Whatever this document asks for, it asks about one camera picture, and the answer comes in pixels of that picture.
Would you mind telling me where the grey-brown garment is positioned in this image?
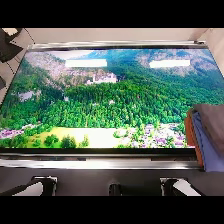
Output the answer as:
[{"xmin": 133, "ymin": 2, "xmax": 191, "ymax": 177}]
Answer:
[{"xmin": 192, "ymin": 103, "xmax": 224, "ymax": 155}]

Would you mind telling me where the blue garment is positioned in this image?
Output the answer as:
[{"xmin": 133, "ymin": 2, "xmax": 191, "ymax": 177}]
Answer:
[{"xmin": 190, "ymin": 111, "xmax": 224, "ymax": 173}]

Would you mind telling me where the orange-brown garment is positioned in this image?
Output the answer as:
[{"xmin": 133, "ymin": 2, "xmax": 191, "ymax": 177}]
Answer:
[{"xmin": 184, "ymin": 108, "xmax": 205, "ymax": 168}]

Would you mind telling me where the silver frame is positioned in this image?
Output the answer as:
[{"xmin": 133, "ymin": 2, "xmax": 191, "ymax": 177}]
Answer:
[{"xmin": 0, "ymin": 39, "xmax": 208, "ymax": 197}]

